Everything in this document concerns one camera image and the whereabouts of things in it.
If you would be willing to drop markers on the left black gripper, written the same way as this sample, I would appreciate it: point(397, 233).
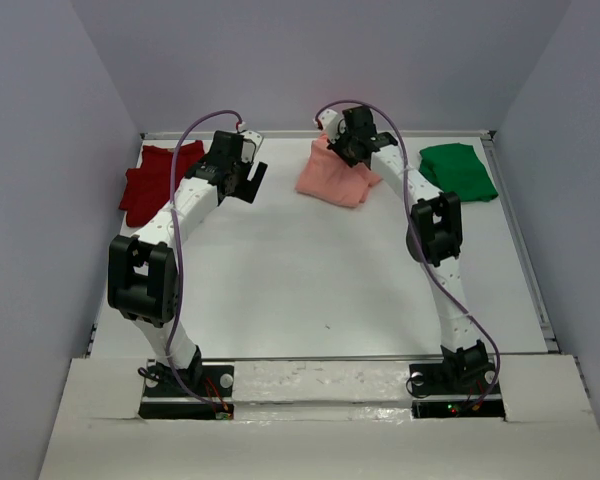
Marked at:
point(247, 194)

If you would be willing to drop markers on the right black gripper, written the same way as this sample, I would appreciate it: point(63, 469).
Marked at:
point(337, 147)

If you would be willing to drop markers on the pink t-shirt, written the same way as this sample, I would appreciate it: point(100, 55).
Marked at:
point(328, 178)

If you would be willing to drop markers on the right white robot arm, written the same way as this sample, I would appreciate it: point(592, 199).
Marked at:
point(434, 238)

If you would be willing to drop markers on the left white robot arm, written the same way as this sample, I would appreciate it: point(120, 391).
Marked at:
point(145, 278)

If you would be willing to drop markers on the green t-shirt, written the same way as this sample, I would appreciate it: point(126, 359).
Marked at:
point(456, 168)

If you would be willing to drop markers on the red folded t-shirt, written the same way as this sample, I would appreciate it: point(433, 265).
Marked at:
point(147, 187)

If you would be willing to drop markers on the white cardboard front cover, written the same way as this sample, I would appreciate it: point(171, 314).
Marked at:
point(326, 420)

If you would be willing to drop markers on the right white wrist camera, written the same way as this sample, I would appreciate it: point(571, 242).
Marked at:
point(331, 123)

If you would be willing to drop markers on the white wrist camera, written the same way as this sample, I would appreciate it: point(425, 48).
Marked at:
point(251, 143)
point(331, 123)

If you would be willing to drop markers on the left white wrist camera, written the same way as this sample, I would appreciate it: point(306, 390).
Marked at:
point(251, 143)

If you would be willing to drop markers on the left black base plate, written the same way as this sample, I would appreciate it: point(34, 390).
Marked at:
point(164, 399)

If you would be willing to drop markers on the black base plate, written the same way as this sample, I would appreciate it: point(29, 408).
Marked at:
point(435, 397)
point(164, 399)

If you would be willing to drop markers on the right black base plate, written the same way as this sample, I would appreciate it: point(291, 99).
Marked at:
point(435, 397)

